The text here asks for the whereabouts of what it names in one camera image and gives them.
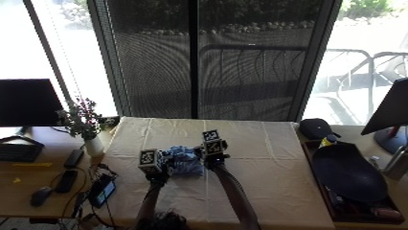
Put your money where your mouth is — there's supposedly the tablet with blue screen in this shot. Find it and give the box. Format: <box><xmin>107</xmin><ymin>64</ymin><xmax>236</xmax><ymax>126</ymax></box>
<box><xmin>86</xmin><ymin>173</ymin><xmax>117</xmax><ymax>209</ymax></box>

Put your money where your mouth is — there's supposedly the black computer monitor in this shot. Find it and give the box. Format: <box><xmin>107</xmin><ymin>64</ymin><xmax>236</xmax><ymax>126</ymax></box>
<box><xmin>0</xmin><ymin>78</ymin><xmax>65</xmax><ymax>127</ymax></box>

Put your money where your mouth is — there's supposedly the person's left hand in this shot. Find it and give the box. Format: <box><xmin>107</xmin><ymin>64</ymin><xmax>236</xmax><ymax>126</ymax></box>
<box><xmin>145</xmin><ymin>149</ymin><xmax>177</xmax><ymax>186</ymax></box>

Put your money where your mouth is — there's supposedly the white marker cube on left glove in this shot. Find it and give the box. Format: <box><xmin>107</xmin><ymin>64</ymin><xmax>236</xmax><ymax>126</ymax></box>
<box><xmin>138</xmin><ymin>148</ymin><xmax>166</xmax><ymax>173</ymax></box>

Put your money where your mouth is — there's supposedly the white marker cube on right glove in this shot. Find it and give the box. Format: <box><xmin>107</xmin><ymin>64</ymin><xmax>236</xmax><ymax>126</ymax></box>
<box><xmin>201</xmin><ymin>128</ymin><xmax>228</xmax><ymax>156</ymax></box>

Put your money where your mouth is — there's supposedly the white tablecloth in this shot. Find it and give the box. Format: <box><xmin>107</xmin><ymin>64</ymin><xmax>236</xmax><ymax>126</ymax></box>
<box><xmin>93</xmin><ymin>116</ymin><xmax>336</xmax><ymax>230</ymax></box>

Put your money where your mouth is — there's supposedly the black smartphone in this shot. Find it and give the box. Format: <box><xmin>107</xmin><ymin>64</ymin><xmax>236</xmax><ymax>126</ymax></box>
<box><xmin>54</xmin><ymin>170</ymin><xmax>78</xmax><ymax>194</ymax></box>

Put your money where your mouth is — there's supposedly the yellow pencil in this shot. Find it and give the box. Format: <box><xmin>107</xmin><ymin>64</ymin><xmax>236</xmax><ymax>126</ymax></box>
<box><xmin>12</xmin><ymin>162</ymin><xmax>53</xmax><ymax>168</ymax></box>

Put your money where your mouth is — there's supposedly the blue patterned cloth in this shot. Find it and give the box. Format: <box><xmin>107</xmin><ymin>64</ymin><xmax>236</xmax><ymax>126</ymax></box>
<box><xmin>163</xmin><ymin>145</ymin><xmax>204</xmax><ymax>177</ymax></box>

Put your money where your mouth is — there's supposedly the black oval dish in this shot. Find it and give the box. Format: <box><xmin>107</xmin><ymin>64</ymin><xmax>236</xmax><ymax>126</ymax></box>
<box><xmin>311</xmin><ymin>142</ymin><xmax>389</xmax><ymax>203</ymax></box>

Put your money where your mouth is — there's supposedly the grey metal cup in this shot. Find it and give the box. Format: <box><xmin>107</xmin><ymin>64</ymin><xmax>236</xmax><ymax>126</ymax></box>
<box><xmin>381</xmin><ymin>146</ymin><xmax>408</xmax><ymax>180</ymax></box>

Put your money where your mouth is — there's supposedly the black computer mouse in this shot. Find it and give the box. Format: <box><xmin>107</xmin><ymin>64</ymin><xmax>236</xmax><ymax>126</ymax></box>
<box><xmin>29</xmin><ymin>186</ymin><xmax>53</xmax><ymax>208</ymax></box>

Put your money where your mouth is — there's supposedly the purple flowering plant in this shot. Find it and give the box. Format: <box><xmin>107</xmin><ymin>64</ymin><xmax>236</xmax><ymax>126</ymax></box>
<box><xmin>54</xmin><ymin>97</ymin><xmax>117</xmax><ymax>141</ymax></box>

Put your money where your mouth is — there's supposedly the dark monitor with red stand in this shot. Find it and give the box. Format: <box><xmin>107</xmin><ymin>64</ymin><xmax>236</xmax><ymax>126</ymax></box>
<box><xmin>360</xmin><ymin>77</ymin><xmax>408</xmax><ymax>155</ymax></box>

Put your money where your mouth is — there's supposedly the white flower vase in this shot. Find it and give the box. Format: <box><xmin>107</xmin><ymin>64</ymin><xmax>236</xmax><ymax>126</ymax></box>
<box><xmin>82</xmin><ymin>136</ymin><xmax>106</xmax><ymax>158</ymax></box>

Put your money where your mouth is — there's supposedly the white marker cube on glove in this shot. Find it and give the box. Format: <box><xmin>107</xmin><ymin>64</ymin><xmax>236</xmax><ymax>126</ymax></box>
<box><xmin>201</xmin><ymin>128</ymin><xmax>228</xmax><ymax>156</ymax></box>
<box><xmin>138</xmin><ymin>148</ymin><xmax>166</xmax><ymax>173</ymax></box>

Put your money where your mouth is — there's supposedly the brown wooden tray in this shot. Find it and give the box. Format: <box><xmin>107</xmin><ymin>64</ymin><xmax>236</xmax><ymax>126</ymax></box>
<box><xmin>299</xmin><ymin>139</ymin><xmax>405</xmax><ymax>224</ymax></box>

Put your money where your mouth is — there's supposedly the black keyboard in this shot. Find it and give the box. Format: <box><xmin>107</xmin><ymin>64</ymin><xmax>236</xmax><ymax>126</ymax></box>
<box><xmin>0</xmin><ymin>142</ymin><xmax>44</xmax><ymax>163</ymax></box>

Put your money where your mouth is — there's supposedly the person's right hand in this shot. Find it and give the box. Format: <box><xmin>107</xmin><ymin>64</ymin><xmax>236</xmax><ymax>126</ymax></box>
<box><xmin>194</xmin><ymin>139</ymin><xmax>232</xmax><ymax>171</ymax></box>

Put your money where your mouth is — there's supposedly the black remote control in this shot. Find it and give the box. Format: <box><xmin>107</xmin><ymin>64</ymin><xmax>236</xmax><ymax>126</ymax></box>
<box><xmin>62</xmin><ymin>149</ymin><xmax>85</xmax><ymax>170</ymax></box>

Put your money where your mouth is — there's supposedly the black zip pouch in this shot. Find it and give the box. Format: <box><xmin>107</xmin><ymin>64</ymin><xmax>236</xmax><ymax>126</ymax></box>
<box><xmin>298</xmin><ymin>118</ymin><xmax>341</xmax><ymax>141</ymax></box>

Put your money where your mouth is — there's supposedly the black cable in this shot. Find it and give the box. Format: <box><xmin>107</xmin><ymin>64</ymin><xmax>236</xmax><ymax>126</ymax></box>
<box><xmin>49</xmin><ymin>164</ymin><xmax>119</xmax><ymax>228</ymax></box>

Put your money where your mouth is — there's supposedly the pink object in tray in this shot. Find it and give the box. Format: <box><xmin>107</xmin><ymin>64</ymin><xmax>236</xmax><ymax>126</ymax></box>
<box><xmin>369</xmin><ymin>206</ymin><xmax>403</xmax><ymax>220</ymax></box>

